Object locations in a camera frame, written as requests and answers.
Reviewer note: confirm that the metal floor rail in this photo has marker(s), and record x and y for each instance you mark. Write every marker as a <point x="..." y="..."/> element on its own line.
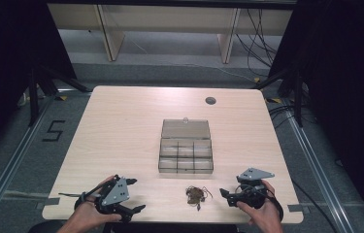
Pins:
<point x="318" y="168"/>
<point x="11" y="165"/>

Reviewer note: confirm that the grey tape strip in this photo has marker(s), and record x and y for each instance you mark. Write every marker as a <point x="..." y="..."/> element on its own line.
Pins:
<point x="51" y="201"/>
<point x="296" y="208"/>

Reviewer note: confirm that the beige wooden desk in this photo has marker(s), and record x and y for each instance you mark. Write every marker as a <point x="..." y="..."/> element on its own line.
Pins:
<point x="170" y="19"/>

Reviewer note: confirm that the black metal stand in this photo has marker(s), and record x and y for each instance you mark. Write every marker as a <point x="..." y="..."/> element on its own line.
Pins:
<point x="291" y="90"/>
<point x="40" y="87"/>

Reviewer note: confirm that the person's left hand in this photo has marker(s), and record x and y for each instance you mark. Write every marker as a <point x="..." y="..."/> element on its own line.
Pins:
<point x="89" y="213"/>

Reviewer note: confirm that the clear plastic compartment box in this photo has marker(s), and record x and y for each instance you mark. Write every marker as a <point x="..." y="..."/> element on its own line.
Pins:
<point x="185" y="147"/>

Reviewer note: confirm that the grey round table grommet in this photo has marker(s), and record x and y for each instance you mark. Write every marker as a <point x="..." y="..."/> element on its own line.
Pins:
<point x="210" y="100"/>

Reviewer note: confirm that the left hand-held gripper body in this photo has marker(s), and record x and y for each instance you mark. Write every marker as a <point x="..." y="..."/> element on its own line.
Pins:
<point x="115" y="193"/>

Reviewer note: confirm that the black curtain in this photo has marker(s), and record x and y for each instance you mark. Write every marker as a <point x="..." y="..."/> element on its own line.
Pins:
<point x="344" y="81"/>
<point x="8" y="64"/>

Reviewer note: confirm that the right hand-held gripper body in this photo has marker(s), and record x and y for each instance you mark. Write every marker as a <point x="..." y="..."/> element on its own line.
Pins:
<point x="251" y="191"/>

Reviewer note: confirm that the person's right hand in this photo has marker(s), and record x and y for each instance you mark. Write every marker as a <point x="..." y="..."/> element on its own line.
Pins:
<point x="264" y="212"/>

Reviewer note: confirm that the yellow black floor tape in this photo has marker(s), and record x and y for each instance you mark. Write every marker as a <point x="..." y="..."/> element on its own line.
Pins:
<point x="61" y="97"/>
<point x="274" y="100"/>

